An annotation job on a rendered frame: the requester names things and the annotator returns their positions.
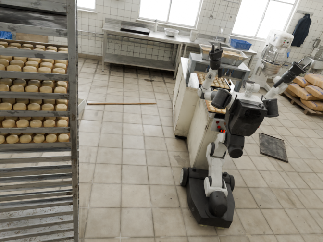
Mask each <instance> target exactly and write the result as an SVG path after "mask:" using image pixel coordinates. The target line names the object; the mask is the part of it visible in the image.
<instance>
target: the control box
mask: <svg viewBox="0 0 323 242"><path fill-rule="evenodd" d="M217 121H219V123H216V122H217ZM224 122H225V120H224V119H219V118H214V119H213V122H212V125H211V128H210V130H211V131H216V132H220V130H221V132H222V133H223V132H226V131H227V130H226V127H225V125H224ZM218 126H220V129H218V128H217V127H218ZM224 130H225V131H224Z"/></svg>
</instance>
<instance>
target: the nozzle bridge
mask: <svg viewBox="0 0 323 242"><path fill-rule="evenodd" d="M209 62H210V61H207V60H202V58H201V55H200V54H195V53H190V55H189V59H188V63H187V65H188V68H187V73H186V77H185V83H186V84H188V83H189V79H190V75H191V73H199V74H204V75H207V74H208V72H209V69H210V66H209V65H210V63H209ZM208 66H209V67H208ZM221 66H223V69H224V70H223V72H222V77H221V78H225V79H231V80H236V84H235V87H234V90H235V91H236V92H238V93H239V90H240V88H241V86H242V83H243V81H244V80H247V79H248V77H249V74H250V72H251V70H250V69H249V68H248V67H247V66H246V65H245V64H244V63H242V64H241V65H240V66H233V65H228V64H222V63H221ZM206 67H208V70H207V72H205V70H206ZM228 69H229V70H228ZM226 70H227V74H226V76H225V75H224V74H225V72H226ZM233 70H234V72H233ZM231 71H232V72H233V74H232V75H231V77H230V76H229V74H230V72H231Z"/></svg>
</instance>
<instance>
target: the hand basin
mask: <svg viewBox="0 0 323 242"><path fill-rule="evenodd" d="M320 41H321V40H320V39H316V40H315V42H314V44H313V46H314V47H318V45H319V43H320ZM301 63H302V64H304V65H307V64H308V63H310V64H309V65H308V67H309V69H308V72H307V73H309V72H310V73H312V74H315V72H311V71H312V70H311V69H312V68H313V69H316V70H315V71H317V69H318V70H323V46H322V45H320V46H319V48H318V50H317V52H316V54H315V56H314V57H312V56H306V55H305V56H304V60H303V61H302V62H301ZM310 70H311V71H310Z"/></svg>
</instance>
